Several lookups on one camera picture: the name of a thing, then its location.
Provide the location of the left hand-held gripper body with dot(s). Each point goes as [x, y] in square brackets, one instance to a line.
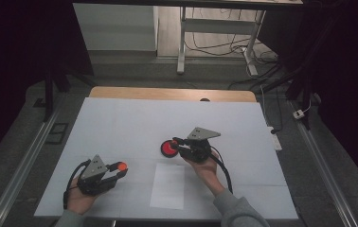
[93, 176]

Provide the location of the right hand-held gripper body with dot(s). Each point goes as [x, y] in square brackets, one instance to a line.
[197, 148]

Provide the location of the round red ink pad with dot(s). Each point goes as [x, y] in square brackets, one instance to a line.
[167, 149]

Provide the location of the orange stamp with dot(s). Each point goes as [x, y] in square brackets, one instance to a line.
[122, 166]

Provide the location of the person's right hand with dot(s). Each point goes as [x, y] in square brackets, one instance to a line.
[207, 173]

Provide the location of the person's left hand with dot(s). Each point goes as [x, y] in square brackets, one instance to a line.
[79, 201]

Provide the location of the white paper sheet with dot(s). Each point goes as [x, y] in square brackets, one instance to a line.
[167, 187]

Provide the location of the black table grommet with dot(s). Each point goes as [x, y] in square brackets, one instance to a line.
[205, 100]

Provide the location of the black floor socket plate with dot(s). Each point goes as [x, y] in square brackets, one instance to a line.
[57, 133]

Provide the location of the white power strip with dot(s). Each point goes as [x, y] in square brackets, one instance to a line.
[276, 142]

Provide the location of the small black floor plate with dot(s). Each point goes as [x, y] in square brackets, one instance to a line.
[39, 103]

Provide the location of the black metal stand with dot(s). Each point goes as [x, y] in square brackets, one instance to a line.
[303, 85]
[49, 94]

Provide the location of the small white adapter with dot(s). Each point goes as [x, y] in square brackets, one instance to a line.
[298, 114]

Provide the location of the white cabinet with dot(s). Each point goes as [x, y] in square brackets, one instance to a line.
[114, 28]

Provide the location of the dark curtain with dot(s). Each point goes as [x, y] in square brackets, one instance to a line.
[16, 47]
[347, 78]

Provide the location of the metal floor rail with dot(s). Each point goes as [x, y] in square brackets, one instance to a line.
[25, 164]
[322, 164]

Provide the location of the white desk frame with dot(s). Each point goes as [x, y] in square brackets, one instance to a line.
[215, 26]

